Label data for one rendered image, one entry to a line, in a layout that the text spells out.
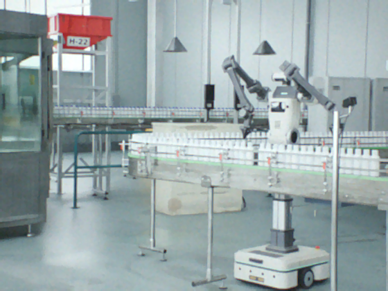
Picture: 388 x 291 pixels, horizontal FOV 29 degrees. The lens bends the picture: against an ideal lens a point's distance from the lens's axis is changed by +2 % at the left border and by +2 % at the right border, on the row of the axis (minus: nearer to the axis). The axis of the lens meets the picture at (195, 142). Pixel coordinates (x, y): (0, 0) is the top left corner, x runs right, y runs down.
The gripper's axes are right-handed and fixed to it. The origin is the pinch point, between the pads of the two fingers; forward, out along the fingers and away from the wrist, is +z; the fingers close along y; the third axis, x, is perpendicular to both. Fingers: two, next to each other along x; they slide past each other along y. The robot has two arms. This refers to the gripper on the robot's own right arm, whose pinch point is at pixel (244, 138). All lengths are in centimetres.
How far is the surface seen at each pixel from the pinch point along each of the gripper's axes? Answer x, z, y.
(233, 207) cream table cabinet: 335, -3, -280
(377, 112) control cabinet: 558, -222, -236
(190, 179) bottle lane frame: -12, 40, -32
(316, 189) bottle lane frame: -13, 37, 84
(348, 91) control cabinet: 496, -234, -253
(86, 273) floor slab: -5, 128, -129
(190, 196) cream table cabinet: 268, 2, -300
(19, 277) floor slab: -49, 144, -157
